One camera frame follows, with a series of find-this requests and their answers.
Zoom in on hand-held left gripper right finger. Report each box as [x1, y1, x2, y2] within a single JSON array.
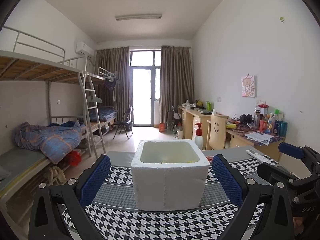
[[212, 154, 300, 240]]

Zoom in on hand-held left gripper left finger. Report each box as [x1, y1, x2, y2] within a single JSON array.
[[29, 154, 111, 240]]

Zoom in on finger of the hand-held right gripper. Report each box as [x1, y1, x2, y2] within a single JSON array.
[[278, 142, 320, 171], [257, 162, 301, 188]]

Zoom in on white foam box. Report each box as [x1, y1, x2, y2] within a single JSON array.
[[131, 139, 210, 212]]

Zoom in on person's right hand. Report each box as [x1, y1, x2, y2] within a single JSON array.
[[293, 216, 305, 232]]

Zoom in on white remote control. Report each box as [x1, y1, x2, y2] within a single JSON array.
[[246, 149, 278, 167]]

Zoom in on printed paper sheets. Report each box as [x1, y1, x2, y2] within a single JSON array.
[[244, 131, 272, 145]]

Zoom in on beige cloth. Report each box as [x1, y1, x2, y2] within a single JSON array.
[[45, 166, 67, 185]]

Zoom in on wooden desk with patterned cover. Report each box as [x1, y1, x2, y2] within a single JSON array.
[[226, 124, 285, 162]]

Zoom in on white pump lotion bottle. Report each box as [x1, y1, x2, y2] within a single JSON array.
[[194, 122, 203, 150]]

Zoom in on wooden smiley chair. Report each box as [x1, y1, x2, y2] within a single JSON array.
[[209, 114, 227, 150]]

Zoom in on blue orange quilt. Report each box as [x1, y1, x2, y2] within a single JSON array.
[[14, 121, 87, 165]]

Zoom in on black folding chair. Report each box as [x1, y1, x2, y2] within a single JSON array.
[[113, 106, 133, 140]]

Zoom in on clear plastic bottles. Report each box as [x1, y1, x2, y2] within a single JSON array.
[[173, 124, 184, 139]]

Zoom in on grey metal bed ladder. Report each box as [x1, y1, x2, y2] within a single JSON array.
[[77, 71, 107, 159]]

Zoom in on wooden desk with drawers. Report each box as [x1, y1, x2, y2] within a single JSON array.
[[178, 106, 229, 140]]

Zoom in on houndstooth table mat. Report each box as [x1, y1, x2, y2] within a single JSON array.
[[61, 157, 300, 240]]

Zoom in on grey mattress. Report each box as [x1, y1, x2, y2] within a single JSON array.
[[0, 147, 50, 195]]

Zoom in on black folded trolley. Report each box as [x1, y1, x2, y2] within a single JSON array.
[[167, 106, 182, 127]]

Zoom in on purple hanging clothes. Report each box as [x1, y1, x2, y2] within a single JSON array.
[[104, 76, 118, 90]]

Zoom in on glass balcony door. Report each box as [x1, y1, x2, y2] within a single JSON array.
[[129, 51, 162, 127]]

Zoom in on grey metal bunk bed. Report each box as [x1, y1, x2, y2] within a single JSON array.
[[0, 29, 107, 230], [84, 67, 118, 135]]

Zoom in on brown curtain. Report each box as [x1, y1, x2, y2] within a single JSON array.
[[96, 46, 130, 125], [161, 45, 195, 125]]

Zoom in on white air conditioner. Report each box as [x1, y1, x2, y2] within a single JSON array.
[[76, 42, 95, 55]]

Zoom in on ceiling tube light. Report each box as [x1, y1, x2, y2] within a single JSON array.
[[115, 14, 162, 21]]

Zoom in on pink cartoon wall picture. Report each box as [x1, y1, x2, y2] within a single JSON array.
[[241, 75, 257, 97]]

